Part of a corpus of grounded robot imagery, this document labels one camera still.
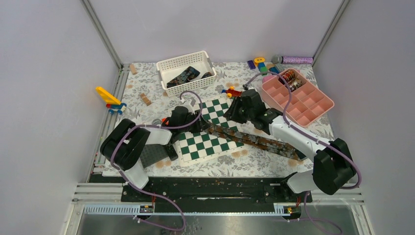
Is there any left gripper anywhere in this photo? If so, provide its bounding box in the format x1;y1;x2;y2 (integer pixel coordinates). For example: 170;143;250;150
179;110;210;134

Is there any brown floral tie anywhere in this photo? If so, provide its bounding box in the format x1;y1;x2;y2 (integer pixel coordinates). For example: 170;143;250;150
206;124;306;161

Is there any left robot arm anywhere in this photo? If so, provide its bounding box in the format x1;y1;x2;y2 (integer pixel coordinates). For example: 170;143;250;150
100;106;210;201

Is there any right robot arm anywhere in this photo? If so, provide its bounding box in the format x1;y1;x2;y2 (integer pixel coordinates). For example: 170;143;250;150
224;89;360;202

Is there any floral table mat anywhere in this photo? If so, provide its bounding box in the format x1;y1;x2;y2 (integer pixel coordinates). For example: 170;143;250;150
122;62;313;177

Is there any red toy car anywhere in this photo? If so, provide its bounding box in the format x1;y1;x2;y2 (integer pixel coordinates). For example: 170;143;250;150
221;86;242;98

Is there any pink cylinder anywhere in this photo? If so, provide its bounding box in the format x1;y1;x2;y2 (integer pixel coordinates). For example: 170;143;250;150
262;75;274;83

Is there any green white chessboard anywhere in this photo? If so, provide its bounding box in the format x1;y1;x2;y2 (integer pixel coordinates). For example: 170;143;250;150
175;96;246;166

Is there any wooden block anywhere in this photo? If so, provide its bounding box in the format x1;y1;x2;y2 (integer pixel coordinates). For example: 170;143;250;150
129;64;138;75
140;93;152;106

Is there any green block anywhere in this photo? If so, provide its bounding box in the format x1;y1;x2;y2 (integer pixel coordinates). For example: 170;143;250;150
259;67;268;74

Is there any black microphone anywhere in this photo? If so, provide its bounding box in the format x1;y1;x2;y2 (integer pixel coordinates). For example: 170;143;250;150
152;118;178;161

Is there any purple block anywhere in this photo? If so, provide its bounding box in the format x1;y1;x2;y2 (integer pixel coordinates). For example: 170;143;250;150
247;60;256;70

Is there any dark blue patterned tie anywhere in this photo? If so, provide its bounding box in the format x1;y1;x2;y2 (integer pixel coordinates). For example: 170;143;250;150
167;66;200;88

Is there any blue block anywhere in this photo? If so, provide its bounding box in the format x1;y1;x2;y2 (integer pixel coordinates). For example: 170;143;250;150
269;67;280;73

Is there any white plastic basket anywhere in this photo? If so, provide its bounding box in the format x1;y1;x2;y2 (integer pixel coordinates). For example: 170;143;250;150
156;51;217;97

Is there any grey lego baseplate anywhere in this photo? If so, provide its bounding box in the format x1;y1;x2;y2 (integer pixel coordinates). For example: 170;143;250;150
139;144;168;168

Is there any red rolled tie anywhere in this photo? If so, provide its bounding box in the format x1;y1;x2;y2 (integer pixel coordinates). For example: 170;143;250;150
278;69;296;84

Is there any brown rolled tie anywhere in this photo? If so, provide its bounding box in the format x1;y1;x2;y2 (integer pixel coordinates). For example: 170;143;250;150
288;78;304;92

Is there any pink compartment tray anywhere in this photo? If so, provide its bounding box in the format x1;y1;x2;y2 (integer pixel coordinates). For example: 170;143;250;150
260;68;334;127

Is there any purple glitter microphone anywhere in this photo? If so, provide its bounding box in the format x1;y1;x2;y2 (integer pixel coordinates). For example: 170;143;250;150
271;55;313;65

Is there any yellow blue toy crane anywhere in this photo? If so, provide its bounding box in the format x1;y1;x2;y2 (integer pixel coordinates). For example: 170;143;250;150
95;87;127;115

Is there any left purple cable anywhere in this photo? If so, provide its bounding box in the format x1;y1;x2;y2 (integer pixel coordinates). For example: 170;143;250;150
110;91;204;232

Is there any purple cable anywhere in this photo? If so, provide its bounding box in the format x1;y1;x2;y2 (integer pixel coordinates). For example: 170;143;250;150
110;91;204;232
243;71;363;235

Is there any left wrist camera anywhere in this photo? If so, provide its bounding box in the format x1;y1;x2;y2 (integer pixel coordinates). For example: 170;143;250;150
182;100;195;114

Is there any yellow ring block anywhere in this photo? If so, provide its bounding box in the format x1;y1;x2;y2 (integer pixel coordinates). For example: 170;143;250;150
254;57;265;64

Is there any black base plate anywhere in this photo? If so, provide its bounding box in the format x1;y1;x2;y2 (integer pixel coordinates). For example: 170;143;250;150
89;174;312;213

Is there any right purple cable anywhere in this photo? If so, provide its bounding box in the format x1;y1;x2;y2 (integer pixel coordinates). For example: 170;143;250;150
243;71;363;235

